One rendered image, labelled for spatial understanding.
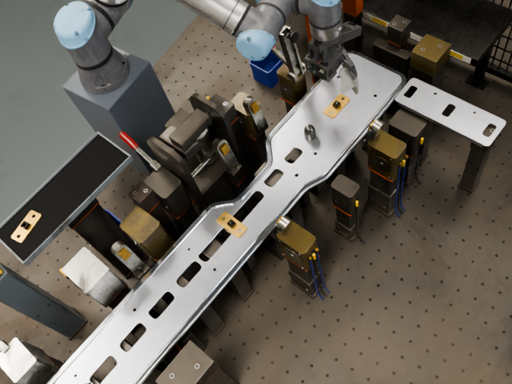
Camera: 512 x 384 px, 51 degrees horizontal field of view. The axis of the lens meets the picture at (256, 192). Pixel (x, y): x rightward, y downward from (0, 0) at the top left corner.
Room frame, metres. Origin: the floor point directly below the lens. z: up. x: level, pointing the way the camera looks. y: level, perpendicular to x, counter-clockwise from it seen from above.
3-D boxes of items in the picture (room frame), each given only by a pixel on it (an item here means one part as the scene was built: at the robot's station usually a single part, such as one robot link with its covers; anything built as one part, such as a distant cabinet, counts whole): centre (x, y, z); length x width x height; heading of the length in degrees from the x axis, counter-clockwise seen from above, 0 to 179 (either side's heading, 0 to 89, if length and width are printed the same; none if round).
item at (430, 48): (0.97, -0.60, 0.88); 0.08 x 0.08 x 0.36; 33
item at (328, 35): (0.91, -0.29, 1.33); 0.08 x 0.08 x 0.05
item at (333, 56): (0.91, -0.28, 1.25); 0.09 x 0.08 x 0.12; 123
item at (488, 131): (0.69, -0.64, 0.84); 0.05 x 0.05 x 0.29; 33
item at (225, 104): (0.98, 0.02, 0.91); 0.07 x 0.05 x 0.42; 33
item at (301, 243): (0.55, -0.06, 0.87); 0.12 x 0.07 x 0.35; 33
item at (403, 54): (1.06, -0.53, 0.85); 0.12 x 0.03 x 0.30; 33
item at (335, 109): (0.93, -0.30, 1.01); 0.08 x 0.04 x 0.01; 123
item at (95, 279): (0.64, 0.46, 0.90); 0.13 x 0.08 x 0.41; 33
